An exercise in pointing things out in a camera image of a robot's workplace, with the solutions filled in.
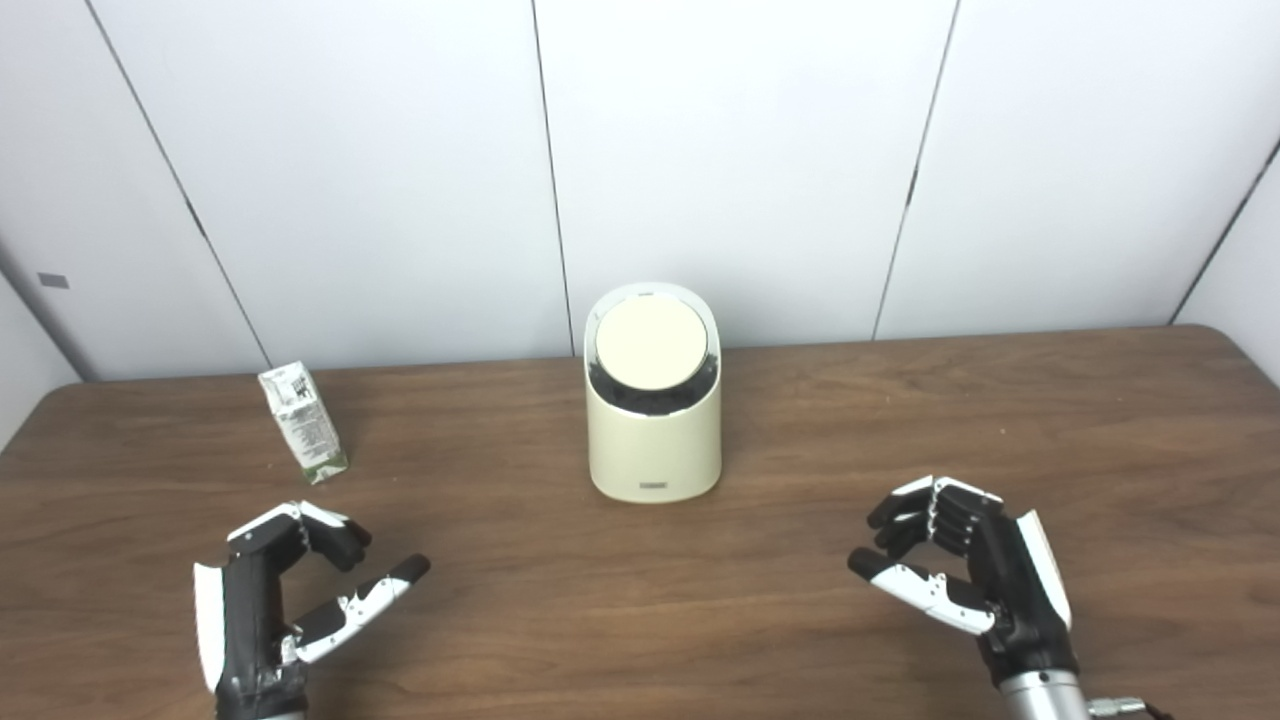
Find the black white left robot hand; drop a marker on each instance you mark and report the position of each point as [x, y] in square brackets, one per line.
[245, 620]

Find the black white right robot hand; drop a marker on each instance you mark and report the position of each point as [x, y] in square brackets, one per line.
[1020, 590]

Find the white green milk carton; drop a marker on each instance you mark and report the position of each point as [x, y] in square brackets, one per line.
[305, 425]

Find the cream round bin lid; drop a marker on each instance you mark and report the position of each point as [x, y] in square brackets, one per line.
[652, 343]

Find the cream-colored bin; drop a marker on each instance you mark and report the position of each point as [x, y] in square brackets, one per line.
[655, 450]

